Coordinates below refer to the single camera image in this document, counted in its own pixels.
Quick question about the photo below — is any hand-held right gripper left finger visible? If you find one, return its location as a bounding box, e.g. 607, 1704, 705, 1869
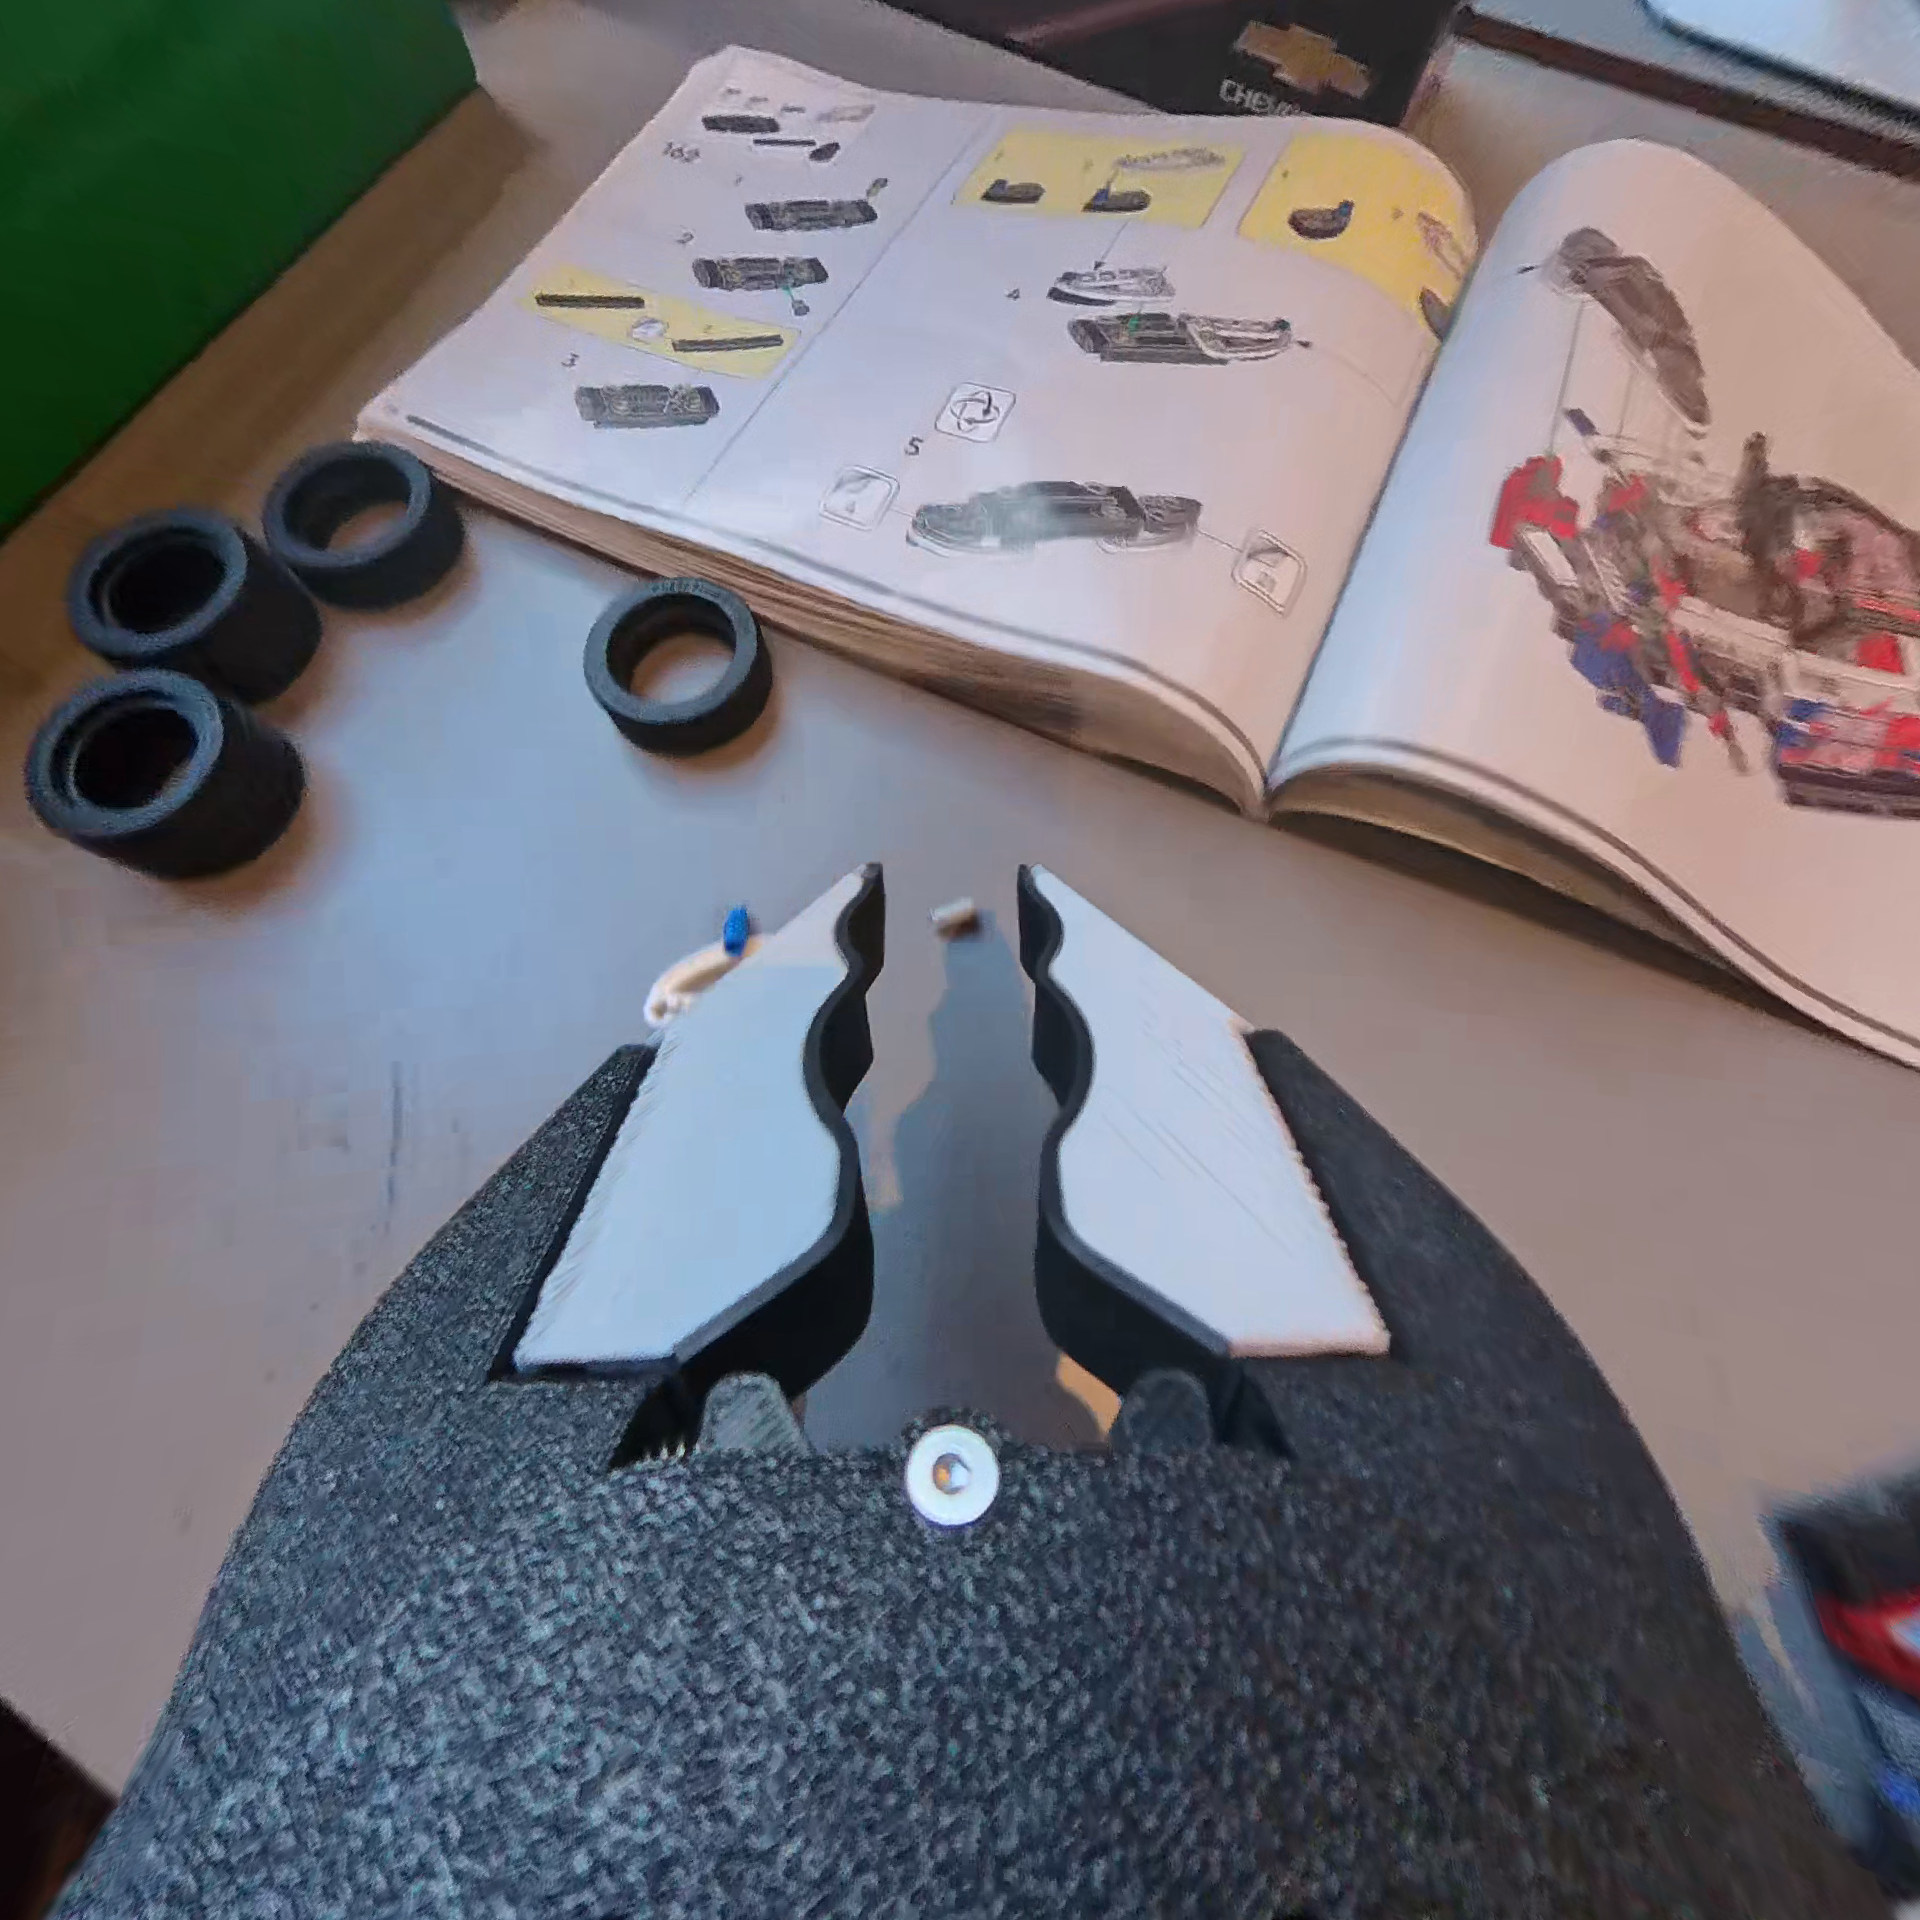
514, 861, 886, 1375

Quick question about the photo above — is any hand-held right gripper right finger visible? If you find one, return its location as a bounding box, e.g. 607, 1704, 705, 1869
1016, 864, 1392, 1363

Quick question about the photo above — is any white holed frame piece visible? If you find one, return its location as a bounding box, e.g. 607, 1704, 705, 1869
642, 928, 770, 1040

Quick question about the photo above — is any toy brick race car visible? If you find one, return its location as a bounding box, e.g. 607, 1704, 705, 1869
1761, 1462, 1920, 1877

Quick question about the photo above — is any green plastic bin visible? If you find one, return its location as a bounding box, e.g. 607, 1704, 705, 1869
0, 0, 479, 536

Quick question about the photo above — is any black rubber tyre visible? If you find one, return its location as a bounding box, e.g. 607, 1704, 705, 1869
583, 576, 778, 758
262, 439, 469, 613
66, 508, 326, 706
22, 669, 310, 883

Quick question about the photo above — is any open instruction booklet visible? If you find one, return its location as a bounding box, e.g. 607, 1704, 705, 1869
353, 46, 1920, 1070

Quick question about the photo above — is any person's brown hoodie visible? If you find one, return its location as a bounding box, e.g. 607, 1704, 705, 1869
0, 1696, 128, 1920

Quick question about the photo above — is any black car set box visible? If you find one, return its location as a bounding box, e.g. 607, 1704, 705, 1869
885, 0, 1464, 131

